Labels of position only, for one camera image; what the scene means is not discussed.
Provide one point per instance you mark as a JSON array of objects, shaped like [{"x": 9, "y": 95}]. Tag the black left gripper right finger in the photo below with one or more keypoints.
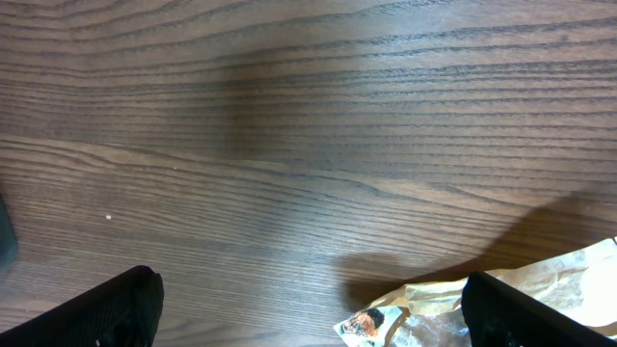
[{"x": 498, "y": 315}]

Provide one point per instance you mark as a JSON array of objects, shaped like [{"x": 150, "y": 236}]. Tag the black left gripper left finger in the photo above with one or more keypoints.
[{"x": 124, "y": 311}]

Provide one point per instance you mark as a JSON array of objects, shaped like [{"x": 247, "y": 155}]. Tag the brown snack packet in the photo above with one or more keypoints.
[{"x": 580, "y": 285}]

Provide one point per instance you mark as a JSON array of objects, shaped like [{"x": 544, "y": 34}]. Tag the dark grey mesh basket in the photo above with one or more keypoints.
[{"x": 8, "y": 240}]

